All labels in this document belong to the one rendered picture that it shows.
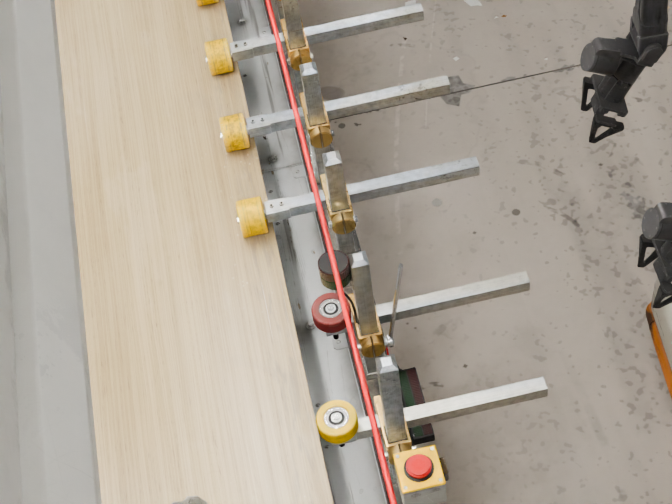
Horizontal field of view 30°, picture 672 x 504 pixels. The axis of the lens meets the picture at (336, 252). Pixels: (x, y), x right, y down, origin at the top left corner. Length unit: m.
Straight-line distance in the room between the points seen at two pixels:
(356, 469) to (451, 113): 1.71
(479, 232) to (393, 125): 0.52
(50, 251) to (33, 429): 0.14
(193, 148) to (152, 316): 0.46
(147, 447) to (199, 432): 0.10
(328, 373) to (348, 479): 0.26
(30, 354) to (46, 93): 0.25
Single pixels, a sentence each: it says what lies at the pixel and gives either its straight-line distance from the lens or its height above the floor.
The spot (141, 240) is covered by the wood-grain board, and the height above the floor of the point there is 0.90.
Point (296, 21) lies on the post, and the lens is 2.90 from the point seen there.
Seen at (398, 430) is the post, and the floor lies 0.91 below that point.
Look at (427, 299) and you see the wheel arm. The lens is 2.60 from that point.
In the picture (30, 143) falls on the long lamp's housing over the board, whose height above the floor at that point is 2.37.
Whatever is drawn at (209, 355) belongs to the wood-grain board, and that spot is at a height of 0.90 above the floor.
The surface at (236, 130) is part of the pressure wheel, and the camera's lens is 2.80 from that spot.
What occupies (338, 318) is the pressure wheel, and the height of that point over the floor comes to 0.91.
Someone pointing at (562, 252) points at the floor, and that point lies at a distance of 3.74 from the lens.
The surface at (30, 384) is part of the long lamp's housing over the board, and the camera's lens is 0.78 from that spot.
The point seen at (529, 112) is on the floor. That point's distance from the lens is 4.09.
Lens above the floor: 3.01
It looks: 53 degrees down
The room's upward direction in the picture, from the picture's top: 10 degrees counter-clockwise
